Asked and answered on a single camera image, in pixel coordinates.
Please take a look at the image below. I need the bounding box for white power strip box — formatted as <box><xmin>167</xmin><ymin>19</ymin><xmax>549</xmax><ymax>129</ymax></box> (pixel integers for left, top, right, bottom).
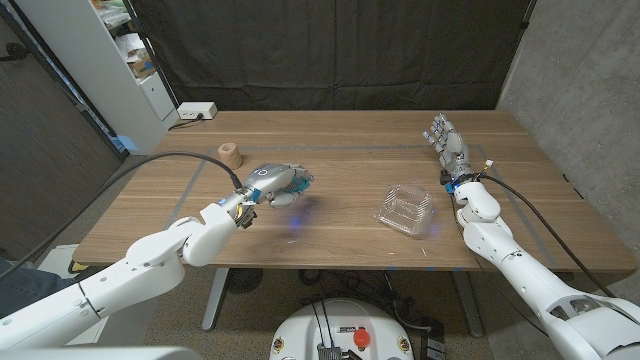
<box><xmin>177</xmin><ymin>101</ymin><xmax>219</xmax><ymax>121</ymax></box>

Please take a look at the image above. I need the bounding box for teal toy phone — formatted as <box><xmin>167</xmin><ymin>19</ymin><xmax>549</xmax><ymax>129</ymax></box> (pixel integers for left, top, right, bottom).
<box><xmin>289</xmin><ymin>172</ymin><xmax>314</xmax><ymax>196</ymax></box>

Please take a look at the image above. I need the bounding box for black shoe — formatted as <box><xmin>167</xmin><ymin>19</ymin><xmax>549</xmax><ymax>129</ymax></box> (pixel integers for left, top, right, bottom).
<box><xmin>72</xmin><ymin>266</ymin><xmax>109</xmax><ymax>284</ymax></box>

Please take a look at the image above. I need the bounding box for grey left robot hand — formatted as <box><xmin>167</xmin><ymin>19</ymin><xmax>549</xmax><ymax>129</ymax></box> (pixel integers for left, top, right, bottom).
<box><xmin>232</xmin><ymin>162</ymin><xmax>315</xmax><ymax>221</ymax></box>

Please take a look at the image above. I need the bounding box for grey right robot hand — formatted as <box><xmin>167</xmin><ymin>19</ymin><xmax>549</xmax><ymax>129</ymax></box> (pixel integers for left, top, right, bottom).
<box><xmin>423</xmin><ymin>113</ymin><xmax>479</xmax><ymax>195</ymax></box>

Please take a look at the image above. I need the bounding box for black round fan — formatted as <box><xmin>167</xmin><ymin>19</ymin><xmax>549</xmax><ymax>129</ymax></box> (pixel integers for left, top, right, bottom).
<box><xmin>225</xmin><ymin>268</ymin><xmax>264</xmax><ymax>295</ymax></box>

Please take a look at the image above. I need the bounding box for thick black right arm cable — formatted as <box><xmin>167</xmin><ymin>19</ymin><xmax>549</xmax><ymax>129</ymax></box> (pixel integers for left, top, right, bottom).
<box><xmin>479</xmin><ymin>173</ymin><xmax>617</xmax><ymax>300</ymax></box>

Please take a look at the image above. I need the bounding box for white shelf cabinet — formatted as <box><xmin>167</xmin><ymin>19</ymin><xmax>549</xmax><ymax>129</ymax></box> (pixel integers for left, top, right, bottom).
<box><xmin>14</xmin><ymin>0</ymin><xmax>180</xmax><ymax>156</ymax></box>

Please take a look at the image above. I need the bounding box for clear plastic clamshell container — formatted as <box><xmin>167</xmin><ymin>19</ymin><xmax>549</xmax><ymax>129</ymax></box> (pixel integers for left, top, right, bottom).
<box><xmin>373</xmin><ymin>183</ymin><xmax>435</xmax><ymax>238</ymax></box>

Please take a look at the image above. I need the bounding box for person's leg in jeans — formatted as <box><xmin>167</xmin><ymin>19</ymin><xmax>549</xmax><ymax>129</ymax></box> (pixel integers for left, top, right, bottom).
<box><xmin>0</xmin><ymin>258</ymin><xmax>76</xmax><ymax>314</ymax></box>

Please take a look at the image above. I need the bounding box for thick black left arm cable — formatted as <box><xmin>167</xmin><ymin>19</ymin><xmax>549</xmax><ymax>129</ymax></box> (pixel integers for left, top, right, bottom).
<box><xmin>0</xmin><ymin>151</ymin><xmax>245</xmax><ymax>281</ymax></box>

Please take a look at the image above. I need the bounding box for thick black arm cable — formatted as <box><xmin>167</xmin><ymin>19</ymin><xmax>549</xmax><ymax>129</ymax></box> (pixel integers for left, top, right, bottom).
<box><xmin>479</xmin><ymin>173</ymin><xmax>617</xmax><ymax>300</ymax></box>
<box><xmin>0</xmin><ymin>151</ymin><xmax>245</xmax><ymax>281</ymax></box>

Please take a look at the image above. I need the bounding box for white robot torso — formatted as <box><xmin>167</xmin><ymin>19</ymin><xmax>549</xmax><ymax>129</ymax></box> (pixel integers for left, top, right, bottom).
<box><xmin>0</xmin><ymin>347</ymin><xmax>201</xmax><ymax>360</ymax></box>

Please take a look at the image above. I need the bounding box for black curtain backdrop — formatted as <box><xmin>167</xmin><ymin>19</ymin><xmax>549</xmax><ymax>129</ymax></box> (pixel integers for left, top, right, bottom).
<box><xmin>128</xmin><ymin>0</ymin><xmax>532</xmax><ymax>112</ymax></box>

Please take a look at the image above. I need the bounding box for grey table leg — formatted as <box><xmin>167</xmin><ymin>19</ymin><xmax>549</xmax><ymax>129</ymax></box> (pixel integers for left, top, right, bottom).
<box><xmin>201</xmin><ymin>268</ymin><xmax>230</xmax><ymax>332</ymax></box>
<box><xmin>452</xmin><ymin>269</ymin><xmax>485</xmax><ymax>339</ymax></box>

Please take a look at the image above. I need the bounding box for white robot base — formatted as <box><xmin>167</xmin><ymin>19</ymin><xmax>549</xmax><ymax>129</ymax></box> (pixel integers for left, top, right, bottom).
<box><xmin>269</xmin><ymin>298</ymin><xmax>415</xmax><ymax>360</ymax></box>

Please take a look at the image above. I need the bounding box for black box on floor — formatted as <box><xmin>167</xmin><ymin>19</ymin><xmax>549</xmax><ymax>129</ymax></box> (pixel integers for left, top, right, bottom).
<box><xmin>418</xmin><ymin>319</ymin><xmax>447</xmax><ymax>360</ymax></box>

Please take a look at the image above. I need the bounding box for cardboard box with blue tape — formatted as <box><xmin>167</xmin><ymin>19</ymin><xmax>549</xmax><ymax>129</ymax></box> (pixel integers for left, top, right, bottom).
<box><xmin>127</xmin><ymin>52</ymin><xmax>156</xmax><ymax>79</ymax></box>

